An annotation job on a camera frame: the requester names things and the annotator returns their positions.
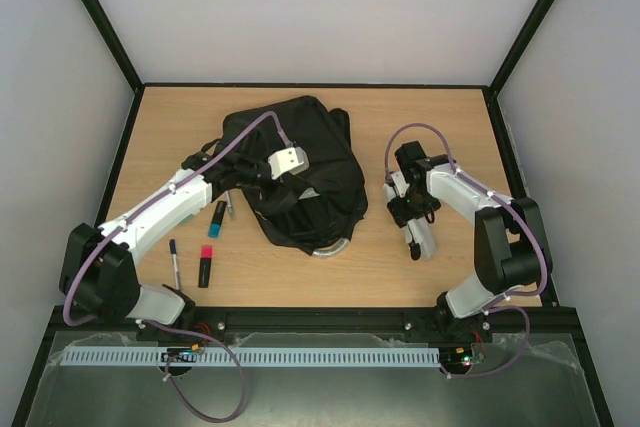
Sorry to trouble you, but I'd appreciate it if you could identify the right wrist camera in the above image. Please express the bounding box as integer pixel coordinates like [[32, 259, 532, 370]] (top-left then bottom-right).
[[383, 171, 408, 202]]

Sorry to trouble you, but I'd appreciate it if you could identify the black student bag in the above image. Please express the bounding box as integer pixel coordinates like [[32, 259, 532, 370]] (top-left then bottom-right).
[[215, 96, 368, 255]]

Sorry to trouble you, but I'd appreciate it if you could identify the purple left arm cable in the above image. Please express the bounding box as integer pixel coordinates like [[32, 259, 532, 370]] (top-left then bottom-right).
[[62, 110, 296, 422]]

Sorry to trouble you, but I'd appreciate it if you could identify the blue highlighter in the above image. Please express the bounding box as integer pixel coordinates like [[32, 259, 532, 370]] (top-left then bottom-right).
[[208, 200, 228, 239]]

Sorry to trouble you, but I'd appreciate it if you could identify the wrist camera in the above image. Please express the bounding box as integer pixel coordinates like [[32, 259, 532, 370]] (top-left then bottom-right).
[[383, 171, 408, 202], [267, 147, 309, 180]]

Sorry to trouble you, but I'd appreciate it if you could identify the pink highlighter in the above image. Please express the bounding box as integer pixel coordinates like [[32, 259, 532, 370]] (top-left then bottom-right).
[[198, 245, 213, 288]]

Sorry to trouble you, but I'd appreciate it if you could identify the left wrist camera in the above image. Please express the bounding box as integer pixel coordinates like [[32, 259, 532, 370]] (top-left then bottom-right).
[[267, 147, 309, 180]]

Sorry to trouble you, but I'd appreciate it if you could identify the green-capped white marker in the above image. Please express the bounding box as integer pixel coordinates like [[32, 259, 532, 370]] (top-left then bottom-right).
[[225, 190, 235, 221]]

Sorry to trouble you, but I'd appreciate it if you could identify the blue-capped white pen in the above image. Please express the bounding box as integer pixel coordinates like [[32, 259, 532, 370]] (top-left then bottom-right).
[[169, 239, 182, 291]]

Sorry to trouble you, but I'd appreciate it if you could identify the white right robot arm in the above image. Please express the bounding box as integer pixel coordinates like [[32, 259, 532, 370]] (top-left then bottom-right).
[[384, 141, 552, 339]]

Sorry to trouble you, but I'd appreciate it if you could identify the metal front tray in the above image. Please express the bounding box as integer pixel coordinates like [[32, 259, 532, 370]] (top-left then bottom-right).
[[25, 332, 599, 426]]

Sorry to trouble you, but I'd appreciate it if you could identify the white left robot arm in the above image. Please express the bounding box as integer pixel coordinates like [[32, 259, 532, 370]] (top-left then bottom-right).
[[59, 142, 281, 327]]

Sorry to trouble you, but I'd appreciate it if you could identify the black aluminium frame rail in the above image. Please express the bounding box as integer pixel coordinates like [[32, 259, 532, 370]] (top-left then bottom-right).
[[47, 304, 581, 343]]

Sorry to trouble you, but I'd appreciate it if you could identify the green glue stick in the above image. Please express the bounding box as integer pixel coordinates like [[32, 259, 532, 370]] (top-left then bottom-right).
[[179, 213, 197, 225]]

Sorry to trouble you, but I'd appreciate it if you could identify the light blue cable duct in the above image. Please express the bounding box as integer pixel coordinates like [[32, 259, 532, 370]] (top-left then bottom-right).
[[60, 346, 441, 368]]

